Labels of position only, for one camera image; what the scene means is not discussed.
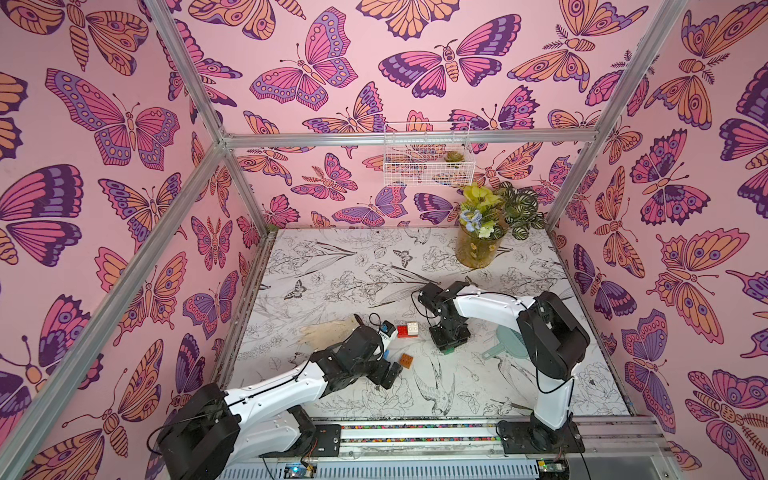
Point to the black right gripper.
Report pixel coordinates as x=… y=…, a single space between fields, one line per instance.
x=452 y=330

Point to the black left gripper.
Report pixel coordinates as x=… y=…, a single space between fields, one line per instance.
x=379 y=376

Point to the orange square lego brick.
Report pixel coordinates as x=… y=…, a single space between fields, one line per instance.
x=406 y=361

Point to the red long lego brick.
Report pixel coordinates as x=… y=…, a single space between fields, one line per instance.
x=401 y=329

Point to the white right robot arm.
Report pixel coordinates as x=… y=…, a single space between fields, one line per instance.
x=541 y=329

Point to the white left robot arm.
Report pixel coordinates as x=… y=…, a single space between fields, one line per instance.
x=218 y=428

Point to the mint green plastic paddle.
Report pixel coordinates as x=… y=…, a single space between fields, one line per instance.
x=510 y=342

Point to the yellow vase with plants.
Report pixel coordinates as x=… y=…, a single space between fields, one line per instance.
x=487 y=216

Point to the white wire basket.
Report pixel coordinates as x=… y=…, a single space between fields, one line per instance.
x=428 y=158

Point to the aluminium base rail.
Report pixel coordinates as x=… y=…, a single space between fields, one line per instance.
x=482 y=448

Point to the aluminium cage frame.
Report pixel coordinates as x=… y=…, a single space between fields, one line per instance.
x=50 y=220

